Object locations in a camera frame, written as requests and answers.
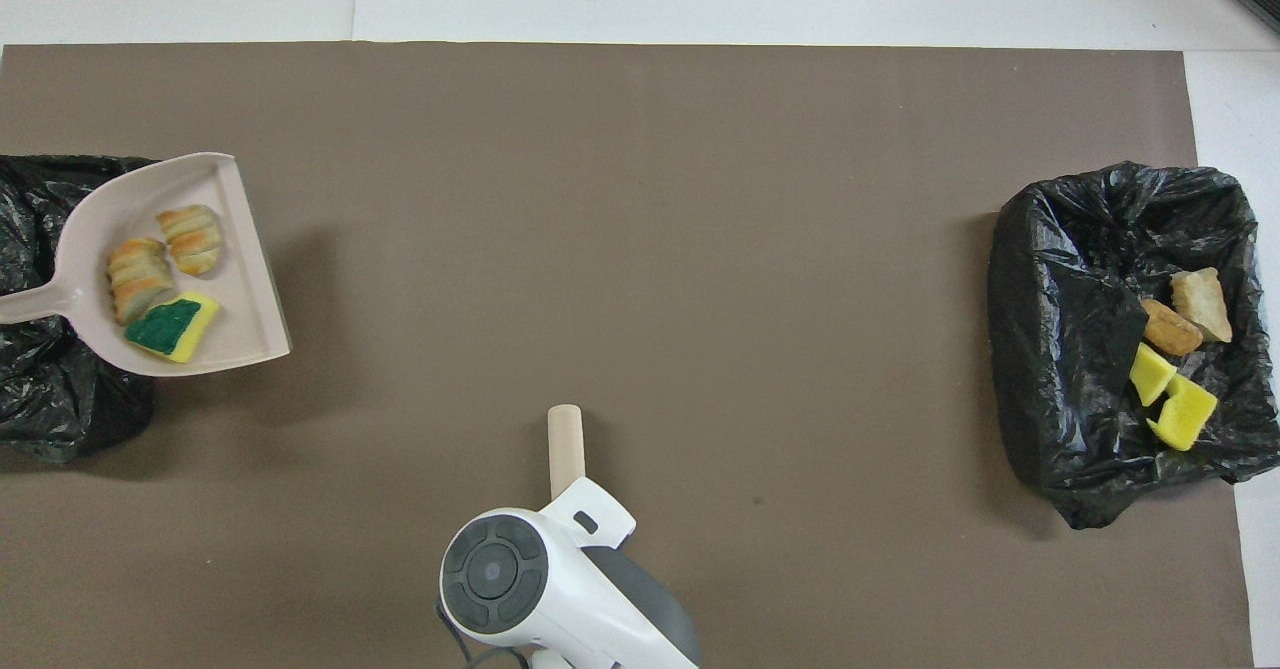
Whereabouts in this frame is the beige hand brush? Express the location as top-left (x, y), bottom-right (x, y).
top-left (547, 404), bottom-right (586, 500)

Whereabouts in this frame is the beige plastic dustpan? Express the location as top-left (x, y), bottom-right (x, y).
top-left (0, 152), bottom-right (293, 378)

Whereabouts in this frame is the golden croissant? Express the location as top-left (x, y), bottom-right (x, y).
top-left (156, 205), bottom-right (224, 277)
top-left (107, 237), bottom-right (176, 325)

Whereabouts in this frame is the green and yellow sponge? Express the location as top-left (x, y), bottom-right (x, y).
top-left (124, 291), bottom-right (221, 363)

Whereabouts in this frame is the small yellow sponge piece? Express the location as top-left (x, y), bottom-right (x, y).
top-left (1129, 342), bottom-right (1179, 408)

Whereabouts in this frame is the brown bread roll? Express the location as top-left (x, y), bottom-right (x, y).
top-left (1140, 298), bottom-right (1205, 357)

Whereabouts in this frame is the notched yellow sponge piece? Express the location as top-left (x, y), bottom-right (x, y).
top-left (1146, 374), bottom-right (1220, 452)

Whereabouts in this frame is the pale bread chunk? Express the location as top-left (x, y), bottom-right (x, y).
top-left (1170, 267), bottom-right (1234, 344)

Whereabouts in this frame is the black bag lined bin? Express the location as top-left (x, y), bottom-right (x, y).
top-left (988, 161), bottom-right (1280, 530)

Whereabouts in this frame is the right black bag bin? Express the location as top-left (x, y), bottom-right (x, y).
top-left (0, 154), bottom-right (159, 465)

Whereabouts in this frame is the brown table mat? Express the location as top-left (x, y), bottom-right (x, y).
top-left (0, 42), bottom-right (1256, 669)

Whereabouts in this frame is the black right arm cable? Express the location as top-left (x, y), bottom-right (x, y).
top-left (433, 604), bottom-right (531, 669)

